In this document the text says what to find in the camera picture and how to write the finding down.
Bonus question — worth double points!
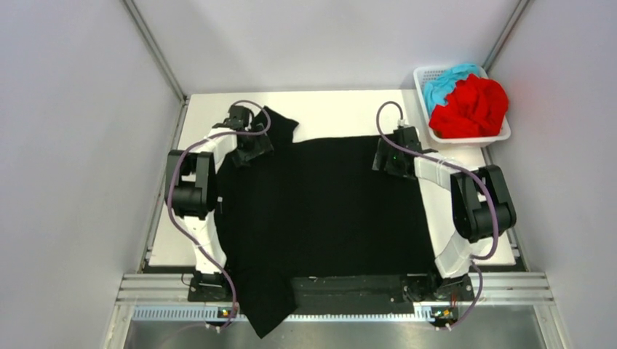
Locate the black t shirt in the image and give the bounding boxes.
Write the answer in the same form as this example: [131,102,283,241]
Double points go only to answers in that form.
[215,109,434,337]

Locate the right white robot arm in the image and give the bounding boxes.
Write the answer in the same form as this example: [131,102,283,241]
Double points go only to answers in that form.
[373,125,517,300]

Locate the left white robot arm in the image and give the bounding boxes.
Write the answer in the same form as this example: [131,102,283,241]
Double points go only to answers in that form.
[164,100,274,301]

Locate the white garment tag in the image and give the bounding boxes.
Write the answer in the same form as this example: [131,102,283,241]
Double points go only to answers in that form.
[216,196,223,214]

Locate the blue t shirt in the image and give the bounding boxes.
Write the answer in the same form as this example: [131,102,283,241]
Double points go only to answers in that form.
[421,63,485,117]

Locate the white plastic basket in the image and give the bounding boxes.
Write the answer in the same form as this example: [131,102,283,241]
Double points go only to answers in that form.
[413,66,511,147]

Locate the red t shirt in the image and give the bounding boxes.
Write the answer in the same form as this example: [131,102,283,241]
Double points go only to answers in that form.
[429,74,509,139]

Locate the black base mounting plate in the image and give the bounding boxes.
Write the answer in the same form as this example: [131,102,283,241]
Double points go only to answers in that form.
[180,273,475,321]

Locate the aluminium frame rail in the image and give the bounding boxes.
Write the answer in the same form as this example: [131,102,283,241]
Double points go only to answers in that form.
[116,272,554,305]

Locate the white slotted cable duct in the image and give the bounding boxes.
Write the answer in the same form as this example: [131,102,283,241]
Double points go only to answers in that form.
[132,303,443,323]

